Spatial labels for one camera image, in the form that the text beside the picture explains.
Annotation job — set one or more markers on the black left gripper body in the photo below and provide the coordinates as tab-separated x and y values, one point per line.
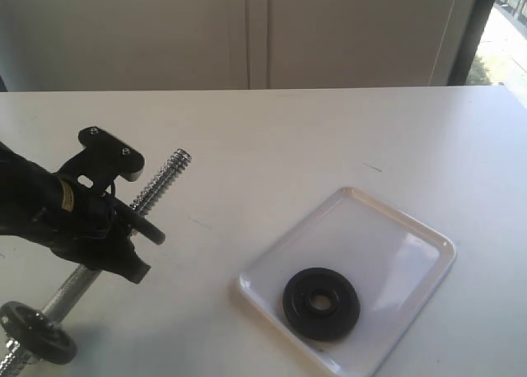
73	221

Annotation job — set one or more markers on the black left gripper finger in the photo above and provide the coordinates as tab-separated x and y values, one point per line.
124	262

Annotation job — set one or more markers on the black weight plate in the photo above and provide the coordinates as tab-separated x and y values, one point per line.
134	221
11	324
321	304

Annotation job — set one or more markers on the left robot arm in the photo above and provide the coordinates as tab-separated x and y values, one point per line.
14	195

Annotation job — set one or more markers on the chrome star collar nut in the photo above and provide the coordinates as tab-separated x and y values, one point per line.
37	331

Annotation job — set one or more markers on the white rectangular plastic tray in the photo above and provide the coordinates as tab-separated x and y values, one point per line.
394	261

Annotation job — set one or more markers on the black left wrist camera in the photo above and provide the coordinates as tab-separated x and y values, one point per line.
103	158

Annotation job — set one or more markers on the dark window frame post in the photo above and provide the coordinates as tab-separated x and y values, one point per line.
469	42

